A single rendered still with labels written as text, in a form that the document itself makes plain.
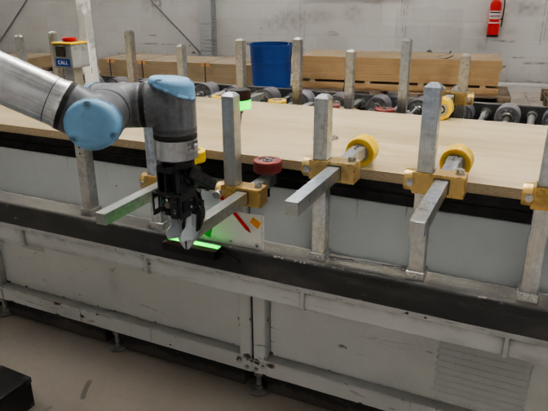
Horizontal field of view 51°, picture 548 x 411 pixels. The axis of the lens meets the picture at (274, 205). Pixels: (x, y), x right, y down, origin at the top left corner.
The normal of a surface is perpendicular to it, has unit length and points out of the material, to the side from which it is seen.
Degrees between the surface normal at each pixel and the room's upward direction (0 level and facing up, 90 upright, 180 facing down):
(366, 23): 90
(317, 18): 90
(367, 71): 90
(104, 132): 93
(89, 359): 0
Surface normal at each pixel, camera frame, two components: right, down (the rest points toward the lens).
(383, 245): -0.42, 0.33
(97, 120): 0.14, 0.39
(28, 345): 0.00, -0.93
